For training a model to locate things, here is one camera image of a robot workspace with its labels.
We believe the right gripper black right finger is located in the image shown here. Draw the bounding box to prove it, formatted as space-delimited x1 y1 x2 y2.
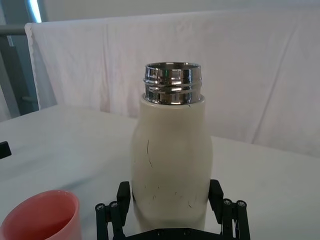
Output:
208 179 250 240

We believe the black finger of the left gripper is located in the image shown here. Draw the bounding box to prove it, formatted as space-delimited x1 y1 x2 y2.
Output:
0 141 12 159

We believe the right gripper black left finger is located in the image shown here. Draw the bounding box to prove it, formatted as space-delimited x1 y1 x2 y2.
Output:
94 181 132 240

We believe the cream vacuum bottle steel neck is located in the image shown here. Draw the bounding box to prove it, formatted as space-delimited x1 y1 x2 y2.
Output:
130 62 214 232

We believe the white table cloth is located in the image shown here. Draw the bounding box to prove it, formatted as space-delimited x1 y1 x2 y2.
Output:
0 103 320 240

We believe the pink cup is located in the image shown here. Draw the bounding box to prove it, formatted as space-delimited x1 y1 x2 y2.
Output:
0 189 81 240

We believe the white curtain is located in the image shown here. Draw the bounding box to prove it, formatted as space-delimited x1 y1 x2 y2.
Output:
24 9 320 157

